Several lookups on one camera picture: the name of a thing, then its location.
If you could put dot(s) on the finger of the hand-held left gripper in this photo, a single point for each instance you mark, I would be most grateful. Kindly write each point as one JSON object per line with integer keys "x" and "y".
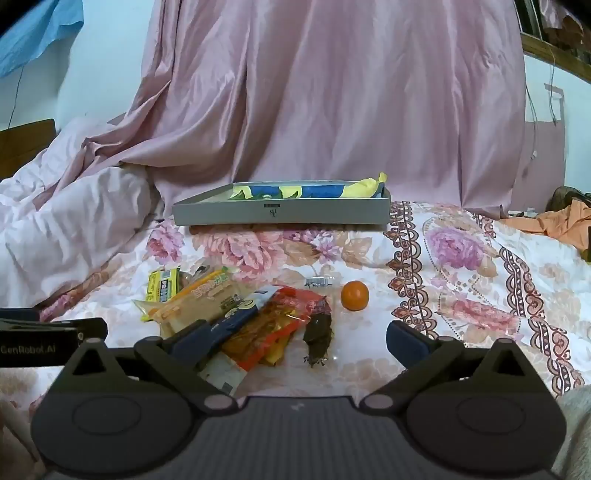
{"x": 93, "y": 328}

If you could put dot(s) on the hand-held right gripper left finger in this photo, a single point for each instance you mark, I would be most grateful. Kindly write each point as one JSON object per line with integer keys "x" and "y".
{"x": 194, "y": 336}

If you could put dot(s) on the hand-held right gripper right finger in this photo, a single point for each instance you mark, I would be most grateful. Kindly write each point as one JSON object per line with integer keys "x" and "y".
{"x": 402, "y": 340}

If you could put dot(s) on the orange bread packet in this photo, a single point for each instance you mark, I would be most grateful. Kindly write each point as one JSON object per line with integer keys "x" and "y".
{"x": 203, "y": 300}

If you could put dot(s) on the dark blue snack packet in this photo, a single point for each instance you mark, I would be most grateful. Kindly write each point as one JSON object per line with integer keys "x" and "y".
{"x": 240, "y": 316}

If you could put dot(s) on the yellow green snack packet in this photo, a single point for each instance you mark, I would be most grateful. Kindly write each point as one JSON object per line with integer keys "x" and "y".
{"x": 162, "y": 284}

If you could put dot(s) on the clear packet with dark snack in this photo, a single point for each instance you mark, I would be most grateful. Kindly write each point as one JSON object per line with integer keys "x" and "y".
{"x": 318, "y": 337}

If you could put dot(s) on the red snack packet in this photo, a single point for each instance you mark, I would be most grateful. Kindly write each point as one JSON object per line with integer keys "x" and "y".
{"x": 277, "y": 318}

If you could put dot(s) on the grey cardboard tray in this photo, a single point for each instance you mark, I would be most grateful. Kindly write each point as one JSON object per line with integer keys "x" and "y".
{"x": 323, "y": 212}

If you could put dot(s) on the tangerine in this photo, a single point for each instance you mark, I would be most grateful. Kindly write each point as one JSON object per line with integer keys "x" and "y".
{"x": 355, "y": 295}

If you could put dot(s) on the yellow and blue wrapper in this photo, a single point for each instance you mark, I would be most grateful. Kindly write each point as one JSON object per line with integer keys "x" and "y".
{"x": 364, "y": 187}

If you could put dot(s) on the orange cloth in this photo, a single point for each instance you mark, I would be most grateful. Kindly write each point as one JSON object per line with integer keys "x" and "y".
{"x": 554, "y": 221}

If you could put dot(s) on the wooden headboard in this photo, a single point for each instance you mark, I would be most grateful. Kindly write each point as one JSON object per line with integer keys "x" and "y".
{"x": 23, "y": 147}

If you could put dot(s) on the beige fleece clothing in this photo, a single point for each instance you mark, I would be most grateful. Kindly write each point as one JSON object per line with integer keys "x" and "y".
{"x": 577, "y": 429}

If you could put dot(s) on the blue cloth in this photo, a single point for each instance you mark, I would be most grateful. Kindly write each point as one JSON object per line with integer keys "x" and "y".
{"x": 32, "y": 27}

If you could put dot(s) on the wooden frame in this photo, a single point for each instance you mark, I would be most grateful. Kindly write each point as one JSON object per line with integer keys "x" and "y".
{"x": 554, "y": 50}

